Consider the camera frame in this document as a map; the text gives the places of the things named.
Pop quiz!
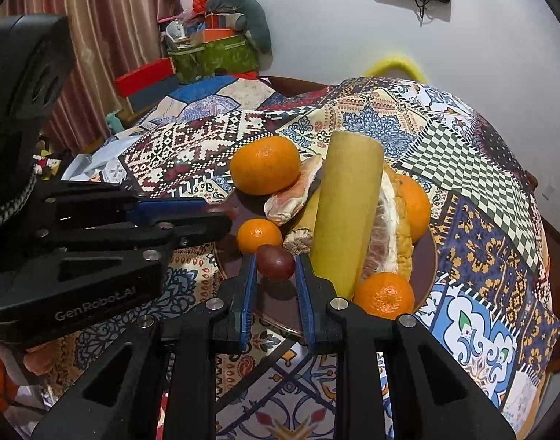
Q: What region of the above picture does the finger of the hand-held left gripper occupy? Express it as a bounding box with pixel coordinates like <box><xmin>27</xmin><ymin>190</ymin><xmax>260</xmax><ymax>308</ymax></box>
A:
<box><xmin>36</xmin><ymin>217</ymin><xmax>234</xmax><ymax>258</ymax></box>
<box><xmin>34</xmin><ymin>182</ymin><xmax>238</xmax><ymax>228</ymax></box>

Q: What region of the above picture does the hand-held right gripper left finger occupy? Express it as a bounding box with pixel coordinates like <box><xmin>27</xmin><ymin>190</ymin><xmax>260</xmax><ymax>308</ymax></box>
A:
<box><xmin>30</xmin><ymin>253</ymin><xmax>259</xmax><ymax>440</ymax></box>

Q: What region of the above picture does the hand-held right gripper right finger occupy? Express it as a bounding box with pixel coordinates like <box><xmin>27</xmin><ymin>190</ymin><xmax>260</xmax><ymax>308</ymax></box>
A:
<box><xmin>294</xmin><ymin>253</ymin><xmax>516</xmax><ymax>440</ymax></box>

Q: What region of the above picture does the dark brown plate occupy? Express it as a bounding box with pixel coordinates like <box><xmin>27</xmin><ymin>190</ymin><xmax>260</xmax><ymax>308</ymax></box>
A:
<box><xmin>213</xmin><ymin>188</ymin><xmax>439</xmax><ymax>342</ymax></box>

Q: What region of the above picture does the dark red round fruit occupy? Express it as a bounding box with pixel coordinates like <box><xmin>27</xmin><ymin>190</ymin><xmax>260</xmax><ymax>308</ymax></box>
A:
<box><xmin>255</xmin><ymin>245</ymin><xmax>296</xmax><ymax>282</ymax></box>

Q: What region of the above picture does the small tangerine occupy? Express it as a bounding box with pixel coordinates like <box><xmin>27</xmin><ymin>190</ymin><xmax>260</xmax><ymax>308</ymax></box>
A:
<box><xmin>236</xmin><ymin>219</ymin><xmax>284</xmax><ymax>255</ymax></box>

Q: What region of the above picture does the yellow-green sugarcane piece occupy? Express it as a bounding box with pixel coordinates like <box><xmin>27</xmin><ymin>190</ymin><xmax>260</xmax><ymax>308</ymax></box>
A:
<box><xmin>283</xmin><ymin>188</ymin><xmax>321</xmax><ymax>257</ymax></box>
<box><xmin>310</xmin><ymin>131</ymin><xmax>385</xmax><ymax>301</ymax></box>

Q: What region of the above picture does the medium tangerine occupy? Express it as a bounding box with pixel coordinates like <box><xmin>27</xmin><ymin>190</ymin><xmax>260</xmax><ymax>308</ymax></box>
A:
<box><xmin>353</xmin><ymin>272</ymin><xmax>416</xmax><ymax>320</ymax></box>
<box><xmin>392</xmin><ymin>173</ymin><xmax>433</xmax><ymax>245</ymax></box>

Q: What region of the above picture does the large orange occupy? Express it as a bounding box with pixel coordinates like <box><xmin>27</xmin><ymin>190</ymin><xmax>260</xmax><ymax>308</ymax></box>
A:
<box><xmin>229</xmin><ymin>135</ymin><xmax>303</xmax><ymax>195</ymax></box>

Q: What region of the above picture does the peeled pink pomelo segment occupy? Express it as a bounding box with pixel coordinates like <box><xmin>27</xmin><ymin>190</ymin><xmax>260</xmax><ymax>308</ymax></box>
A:
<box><xmin>264</xmin><ymin>155</ymin><xmax>324</xmax><ymax>226</ymax></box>

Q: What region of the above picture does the person's left hand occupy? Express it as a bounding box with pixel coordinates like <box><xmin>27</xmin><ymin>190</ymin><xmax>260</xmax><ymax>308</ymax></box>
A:
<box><xmin>23</xmin><ymin>345</ymin><xmax>57</xmax><ymax>375</ymax></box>

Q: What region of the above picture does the light blue cloth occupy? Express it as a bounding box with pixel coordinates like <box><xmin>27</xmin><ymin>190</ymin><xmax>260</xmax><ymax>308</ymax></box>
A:
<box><xmin>60</xmin><ymin>140</ymin><xmax>138</xmax><ymax>182</ymax></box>

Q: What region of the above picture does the dark blue box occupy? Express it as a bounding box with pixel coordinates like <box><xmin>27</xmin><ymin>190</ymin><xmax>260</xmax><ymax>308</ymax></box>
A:
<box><xmin>128</xmin><ymin>78</ymin><xmax>180</xmax><ymax>113</ymax></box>

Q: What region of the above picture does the red flat box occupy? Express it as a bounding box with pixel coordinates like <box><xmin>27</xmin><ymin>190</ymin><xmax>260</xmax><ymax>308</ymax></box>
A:
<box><xmin>114</xmin><ymin>59</ymin><xmax>176</xmax><ymax>98</ymax></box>

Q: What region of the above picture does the green patterned storage box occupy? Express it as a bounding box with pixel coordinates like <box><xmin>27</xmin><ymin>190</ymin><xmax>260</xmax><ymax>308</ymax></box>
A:
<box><xmin>167</xmin><ymin>32</ymin><xmax>257</xmax><ymax>84</ymax></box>

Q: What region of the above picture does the small white fan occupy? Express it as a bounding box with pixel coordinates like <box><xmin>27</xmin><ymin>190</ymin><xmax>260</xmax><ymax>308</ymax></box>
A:
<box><xmin>164</xmin><ymin>22</ymin><xmax>189</xmax><ymax>47</ymax></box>

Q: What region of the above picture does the dark wooden table edge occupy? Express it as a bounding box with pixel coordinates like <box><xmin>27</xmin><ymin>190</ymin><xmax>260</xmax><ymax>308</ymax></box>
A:
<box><xmin>257</xmin><ymin>76</ymin><xmax>336</xmax><ymax>95</ymax></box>

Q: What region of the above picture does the striped pink curtain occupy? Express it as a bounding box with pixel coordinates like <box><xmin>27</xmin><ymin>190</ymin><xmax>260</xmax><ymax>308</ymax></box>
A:
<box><xmin>0</xmin><ymin>0</ymin><xmax>184</xmax><ymax>147</ymax></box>

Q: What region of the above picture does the orange box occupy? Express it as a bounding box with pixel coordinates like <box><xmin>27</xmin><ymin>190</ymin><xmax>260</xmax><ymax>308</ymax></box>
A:
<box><xmin>202</xmin><ymin>27</ymin><xmax>244</xmax><ymax>43</ymax></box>

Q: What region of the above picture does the patterned patchwork tablecloth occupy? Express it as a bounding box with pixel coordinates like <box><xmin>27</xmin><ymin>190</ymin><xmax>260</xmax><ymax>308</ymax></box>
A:
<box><xmin>41</xmin><ymin>76</ymin><xmax>560</xmax><ymax>440</ymax></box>

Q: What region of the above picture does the yellow fuzzy item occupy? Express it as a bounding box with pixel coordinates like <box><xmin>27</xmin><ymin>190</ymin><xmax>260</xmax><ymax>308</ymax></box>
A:
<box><xmin>365</xmin><ymin>56</ymin><xmax>429</xmax><ymax>84</ymax></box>

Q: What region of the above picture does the black monitor cable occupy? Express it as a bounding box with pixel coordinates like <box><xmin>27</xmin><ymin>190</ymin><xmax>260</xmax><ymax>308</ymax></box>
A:
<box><xmin>413</xmin><ymin>0</ymin><xmax>434</xmax><ymax>26</ymax></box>

